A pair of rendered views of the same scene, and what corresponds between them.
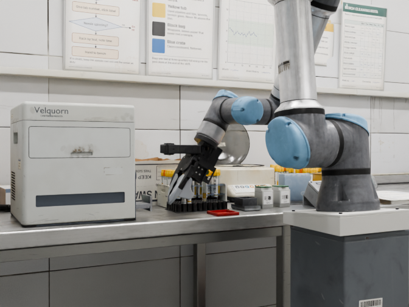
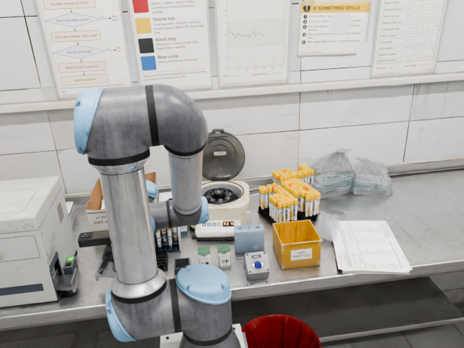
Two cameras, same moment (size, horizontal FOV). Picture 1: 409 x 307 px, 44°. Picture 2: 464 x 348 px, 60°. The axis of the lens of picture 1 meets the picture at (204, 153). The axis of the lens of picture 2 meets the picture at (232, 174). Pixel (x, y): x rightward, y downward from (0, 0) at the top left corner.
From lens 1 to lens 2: 1.10 m
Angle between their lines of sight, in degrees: 30
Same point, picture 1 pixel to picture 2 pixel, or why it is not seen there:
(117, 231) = (34, 319)
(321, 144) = (147, 330)
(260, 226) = not seen: hidden behind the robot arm
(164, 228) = (78, 314)
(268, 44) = (278, 41)
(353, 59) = (394, 43)
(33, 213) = not seen: outside the picture
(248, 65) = (253, 68)
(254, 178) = (223, 215)
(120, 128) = (24, 236)
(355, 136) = (197, 313)
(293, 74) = (116, 257)
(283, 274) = not seen: hidden behind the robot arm
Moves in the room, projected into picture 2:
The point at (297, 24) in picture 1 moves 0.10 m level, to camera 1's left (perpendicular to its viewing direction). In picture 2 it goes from (113, 206) to (70, 199)
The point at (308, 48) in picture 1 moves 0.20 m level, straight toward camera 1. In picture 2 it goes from (130, 231) to (39, 294)
